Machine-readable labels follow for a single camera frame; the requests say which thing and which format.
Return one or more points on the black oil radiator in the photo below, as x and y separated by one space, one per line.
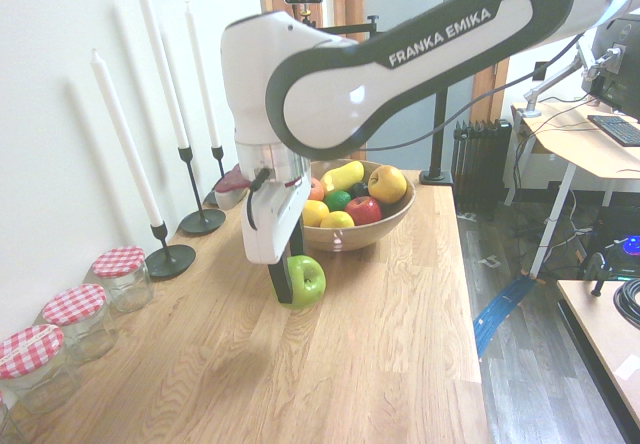
480 164

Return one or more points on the wooden side table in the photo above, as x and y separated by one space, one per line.
610 344

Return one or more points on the black keyboard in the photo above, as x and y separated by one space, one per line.
617 129

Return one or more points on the orange fruit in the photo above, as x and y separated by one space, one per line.
316 190

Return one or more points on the yellow red apple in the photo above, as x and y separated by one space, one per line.
387 184

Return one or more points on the yellow lemon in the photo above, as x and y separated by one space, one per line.
315 212
337 220

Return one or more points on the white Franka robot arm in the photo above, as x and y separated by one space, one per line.
320 94

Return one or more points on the device with blue light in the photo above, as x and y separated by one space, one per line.
629 249

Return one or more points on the dark green avocado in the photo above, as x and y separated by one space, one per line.
359 190

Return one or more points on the black computer monitor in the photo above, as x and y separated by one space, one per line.
620 54

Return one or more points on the yellow squash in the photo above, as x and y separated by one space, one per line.
342 175

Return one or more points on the black camera stand pole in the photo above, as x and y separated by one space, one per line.
440 129

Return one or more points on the green lime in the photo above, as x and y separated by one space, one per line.
338 200

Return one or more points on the glass jar red checkered lid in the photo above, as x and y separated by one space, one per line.
35 364
3 414
122 276
82 319

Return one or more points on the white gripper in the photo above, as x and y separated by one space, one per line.
267 224

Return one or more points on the black candle holder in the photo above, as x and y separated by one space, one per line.
170 259
218 159
200 221

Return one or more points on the white taper candle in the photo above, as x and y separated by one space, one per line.
127 139
162 64
201 74

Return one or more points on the wooden desk white legs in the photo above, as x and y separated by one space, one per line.
565 139

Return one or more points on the green apple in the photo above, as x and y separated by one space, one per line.
310 284

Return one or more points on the red white toy food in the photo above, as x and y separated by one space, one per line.
231 189

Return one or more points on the wooden fruit bowl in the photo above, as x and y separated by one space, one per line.
370 231

